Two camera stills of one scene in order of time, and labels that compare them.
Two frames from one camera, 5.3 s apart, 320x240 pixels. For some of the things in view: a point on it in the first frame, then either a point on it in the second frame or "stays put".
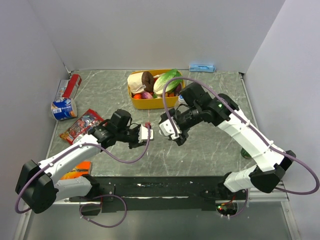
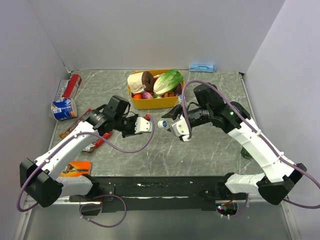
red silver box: [67, 88] stays put
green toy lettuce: [159, 83] stays put
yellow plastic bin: [154, 103] stays put
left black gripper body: [131, 136] to [128, 126]
